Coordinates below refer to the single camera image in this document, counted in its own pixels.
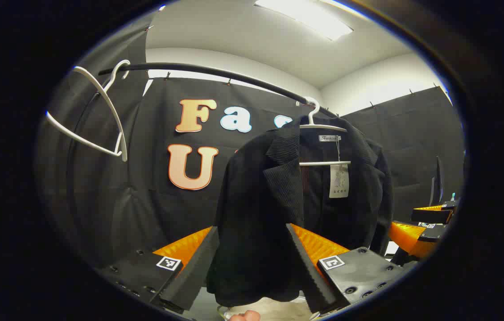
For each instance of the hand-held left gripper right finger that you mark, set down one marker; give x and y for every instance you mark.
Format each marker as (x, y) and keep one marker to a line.
(310, 272)

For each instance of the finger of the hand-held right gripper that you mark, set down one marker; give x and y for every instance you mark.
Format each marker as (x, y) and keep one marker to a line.
(430, 216)
(406, 236)

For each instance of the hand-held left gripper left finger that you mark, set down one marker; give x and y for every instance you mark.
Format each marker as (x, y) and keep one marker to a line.
(194, 272)

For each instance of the white laundry hamper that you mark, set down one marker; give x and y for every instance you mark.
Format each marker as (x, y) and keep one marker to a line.
(278, 310)

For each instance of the black jacket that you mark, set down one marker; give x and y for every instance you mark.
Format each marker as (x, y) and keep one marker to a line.
(256, 209)

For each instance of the white hanger with crossbar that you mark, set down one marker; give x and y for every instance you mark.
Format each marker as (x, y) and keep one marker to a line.
(323, 163)

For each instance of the white empty hanger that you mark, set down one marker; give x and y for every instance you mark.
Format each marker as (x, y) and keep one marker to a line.
(110, 104)

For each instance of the black clothes rack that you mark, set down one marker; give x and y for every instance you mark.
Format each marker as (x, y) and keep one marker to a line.
(216, 73)

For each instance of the black backdrop cloth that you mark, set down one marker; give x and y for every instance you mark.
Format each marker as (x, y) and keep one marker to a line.
(412, 133)
(154, 147)

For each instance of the white paper hang tag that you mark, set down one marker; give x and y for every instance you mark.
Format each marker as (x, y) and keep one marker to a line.
(339, 180)

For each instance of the ceiling light panel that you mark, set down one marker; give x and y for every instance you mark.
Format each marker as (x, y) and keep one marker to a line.
(305, 15)

